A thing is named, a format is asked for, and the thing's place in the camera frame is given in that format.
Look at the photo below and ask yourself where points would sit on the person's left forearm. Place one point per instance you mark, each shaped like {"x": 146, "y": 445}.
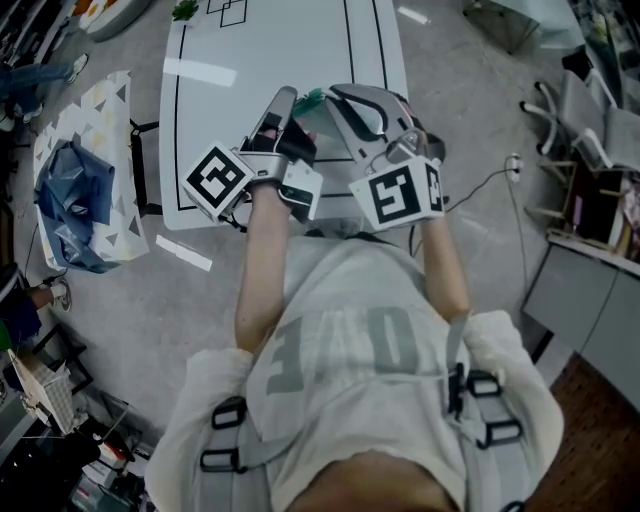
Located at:
{"x": 260, "y": 280}

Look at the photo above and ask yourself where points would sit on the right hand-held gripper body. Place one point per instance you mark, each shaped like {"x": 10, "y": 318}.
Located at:
{"x": 395, "y": 195}

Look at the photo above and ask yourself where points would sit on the white wall power socket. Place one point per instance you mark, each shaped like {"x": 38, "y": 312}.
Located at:
{"x": 514, "y": 167}

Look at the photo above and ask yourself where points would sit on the orange cushion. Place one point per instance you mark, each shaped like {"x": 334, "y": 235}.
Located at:
{"x": 85, "y": 6}

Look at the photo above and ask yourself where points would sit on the grey round floor cushion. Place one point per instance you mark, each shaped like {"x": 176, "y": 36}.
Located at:
{"x": 125, "y": 20}

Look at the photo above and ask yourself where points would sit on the grey cabinet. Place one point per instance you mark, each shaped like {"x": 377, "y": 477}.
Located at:
{"x": 580, "y": 300}

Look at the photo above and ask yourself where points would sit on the black table frame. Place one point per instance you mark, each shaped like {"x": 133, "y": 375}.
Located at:
{"x": 141, "y": 170}

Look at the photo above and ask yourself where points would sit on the white printed t-shirt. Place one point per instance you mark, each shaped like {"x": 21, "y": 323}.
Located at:
{"x": 350, "y": 300}

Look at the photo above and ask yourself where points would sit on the black stool frame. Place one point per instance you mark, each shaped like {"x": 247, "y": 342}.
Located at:
{"x": 65, "y": 350}

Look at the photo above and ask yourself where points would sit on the person's face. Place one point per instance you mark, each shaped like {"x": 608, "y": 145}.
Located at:
{"x": 370, "y": 485}

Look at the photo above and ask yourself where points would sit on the person's right hand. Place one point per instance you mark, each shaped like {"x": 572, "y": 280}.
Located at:
{"x": 436, "y": 145}

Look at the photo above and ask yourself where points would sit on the grey harness black buckles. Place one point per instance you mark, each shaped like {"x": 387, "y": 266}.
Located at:
{"x": 500, "y": 450}

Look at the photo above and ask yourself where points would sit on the clear green-zip plastic bag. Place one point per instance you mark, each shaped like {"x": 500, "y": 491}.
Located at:
{"x": 325, "y": 127}

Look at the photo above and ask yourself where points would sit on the wooden shelf unit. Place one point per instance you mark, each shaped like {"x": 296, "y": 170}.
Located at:
{"x": 590, "y": 210}

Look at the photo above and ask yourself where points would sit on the person's right forearm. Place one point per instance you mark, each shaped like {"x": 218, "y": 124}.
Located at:
{"x": 445, "y": 270}

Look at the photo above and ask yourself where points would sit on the crumpled blue cloth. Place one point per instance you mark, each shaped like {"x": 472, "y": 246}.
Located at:
{"x": 75, "y": 200}

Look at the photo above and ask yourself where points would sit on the green potted plant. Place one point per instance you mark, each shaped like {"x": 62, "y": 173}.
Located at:
{"x": 185, "y": 9}

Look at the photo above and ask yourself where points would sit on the patterned bin with blue cloth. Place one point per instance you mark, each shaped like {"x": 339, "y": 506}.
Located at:
{"x": 107, "y": 110}

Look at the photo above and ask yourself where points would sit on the glass table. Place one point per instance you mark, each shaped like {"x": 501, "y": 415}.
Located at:
{"x": 520, "y": 20}

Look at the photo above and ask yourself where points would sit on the white office chair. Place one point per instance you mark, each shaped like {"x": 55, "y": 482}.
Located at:
{"x": 615, "y": 135}
{"x": 565, "y": 110}

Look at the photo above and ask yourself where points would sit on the person's left hand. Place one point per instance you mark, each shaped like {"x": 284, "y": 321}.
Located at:
{"x": 300, "y": 145}

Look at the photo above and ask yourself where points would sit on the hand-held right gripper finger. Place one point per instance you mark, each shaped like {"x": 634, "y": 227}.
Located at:
{"x": 352, "y": 145}
{"x": 395, "y": 107}

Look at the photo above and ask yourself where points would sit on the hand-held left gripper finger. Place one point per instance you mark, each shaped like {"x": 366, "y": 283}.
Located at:
{"x": 280, "y": 105}

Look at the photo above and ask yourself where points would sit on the white woven basket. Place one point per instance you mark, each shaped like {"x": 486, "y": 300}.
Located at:
{"x": 45, "y": 395}

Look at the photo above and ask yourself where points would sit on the white egg-shaped cushion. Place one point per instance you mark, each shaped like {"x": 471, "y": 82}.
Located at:
{"x": 95, "y": 17}

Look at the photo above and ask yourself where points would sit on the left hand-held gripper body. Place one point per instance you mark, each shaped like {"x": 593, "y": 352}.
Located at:
{"x": 215, "y": 180}

